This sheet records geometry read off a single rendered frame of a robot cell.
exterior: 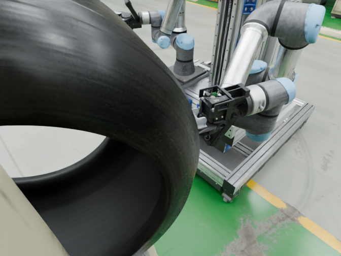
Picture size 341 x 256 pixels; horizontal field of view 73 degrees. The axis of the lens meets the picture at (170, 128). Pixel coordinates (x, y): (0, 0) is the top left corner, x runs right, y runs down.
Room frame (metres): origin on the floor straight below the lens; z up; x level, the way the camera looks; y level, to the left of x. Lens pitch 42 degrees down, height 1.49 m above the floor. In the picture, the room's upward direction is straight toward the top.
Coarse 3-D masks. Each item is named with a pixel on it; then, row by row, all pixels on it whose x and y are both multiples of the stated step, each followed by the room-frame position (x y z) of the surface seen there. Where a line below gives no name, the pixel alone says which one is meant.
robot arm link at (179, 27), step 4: (184, 0) 1.57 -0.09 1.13; (184, 4) 1.57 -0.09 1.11; (184, 8) 1.57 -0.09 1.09; (180, 12) 1.55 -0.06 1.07; (184, 12) 1.57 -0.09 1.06; (180, 16) 1.55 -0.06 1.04; (184, 16) 1.57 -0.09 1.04; (176, 20) 1.55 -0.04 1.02; (180, 20) 1.55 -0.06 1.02; (184, 20) 1.57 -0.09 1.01; (176, 24) 1.55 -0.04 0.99; (180, 24) 1.55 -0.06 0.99; (184, 24) 1.58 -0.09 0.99; (176, 28) 1.55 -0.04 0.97; (180, 28) 1.55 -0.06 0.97; (184, 28) 1.56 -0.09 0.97; (172, 32) 1.55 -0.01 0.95; (176, 32) 1.54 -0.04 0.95; (180, 32) 1.54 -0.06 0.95; (184, 32) 1.55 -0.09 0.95; (172, 36) 1.55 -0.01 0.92; (176, 36) 1.53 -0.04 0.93; (172, 40) 1.54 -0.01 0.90; (172, 44) 1.53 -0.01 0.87
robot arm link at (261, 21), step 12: (276, 0) 0.87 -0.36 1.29; (252, 12) 0.87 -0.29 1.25; (264, 12) 0.84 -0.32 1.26; (276, 12) 0.82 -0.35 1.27; (252, 24) 0.81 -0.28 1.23; (264, 24) 0.81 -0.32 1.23; (252, 36) 0.78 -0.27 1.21; (264, 36) 0.80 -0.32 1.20; (240, 48) 0.75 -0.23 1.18; (252, 48) 0.74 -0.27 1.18; (240, 60) 0.70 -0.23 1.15; (252, 60) 0.72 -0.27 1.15; (228, 72) 0.68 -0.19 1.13; (240, 72) 0.67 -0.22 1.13; (228, 84) 0.63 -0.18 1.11
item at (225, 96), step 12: (240, 84) 0.50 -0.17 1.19; (204, 96) 0.47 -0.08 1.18; (216, 96) 0.47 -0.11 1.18; (228, 96) 0.45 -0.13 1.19; (240, 96) 0.49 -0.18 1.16; (204, 108) 0.45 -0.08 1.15; (216, 108) 0.41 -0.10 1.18; (228, 108) 0.43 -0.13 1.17; (240, 108) 0.47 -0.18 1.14; (216, 120) 0.42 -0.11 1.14; (228, 120) 0.43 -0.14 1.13
